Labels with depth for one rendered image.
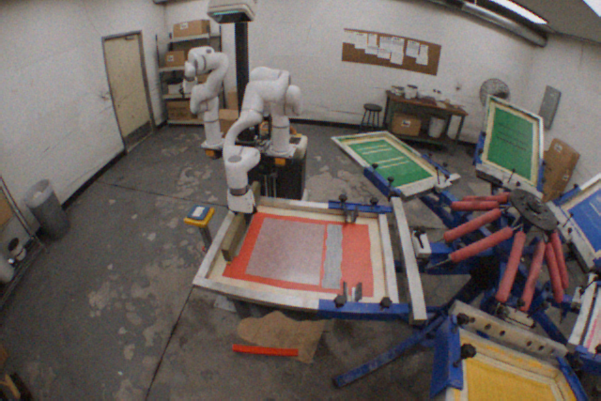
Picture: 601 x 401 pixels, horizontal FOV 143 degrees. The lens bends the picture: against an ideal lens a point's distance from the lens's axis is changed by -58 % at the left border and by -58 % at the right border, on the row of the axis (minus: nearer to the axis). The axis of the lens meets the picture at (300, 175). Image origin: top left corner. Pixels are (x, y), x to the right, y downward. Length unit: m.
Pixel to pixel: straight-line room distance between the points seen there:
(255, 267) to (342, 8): 4.16
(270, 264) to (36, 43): 3.73
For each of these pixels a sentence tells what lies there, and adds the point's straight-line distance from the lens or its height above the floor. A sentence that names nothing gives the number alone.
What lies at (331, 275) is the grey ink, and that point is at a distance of 1.00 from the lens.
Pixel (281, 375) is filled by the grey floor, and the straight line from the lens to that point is 1.82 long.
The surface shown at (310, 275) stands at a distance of 1.00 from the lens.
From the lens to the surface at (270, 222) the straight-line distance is 1.19.
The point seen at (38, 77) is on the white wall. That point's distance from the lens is 3.81.
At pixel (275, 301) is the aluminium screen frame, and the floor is 0.99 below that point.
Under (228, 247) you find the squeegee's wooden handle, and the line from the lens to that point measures 0.87.
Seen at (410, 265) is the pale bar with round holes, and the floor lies 1.04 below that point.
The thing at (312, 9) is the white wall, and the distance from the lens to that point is 4.51.
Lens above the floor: 1.80
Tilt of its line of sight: 34 degrees down
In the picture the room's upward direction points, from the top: 2 degrees clockwise
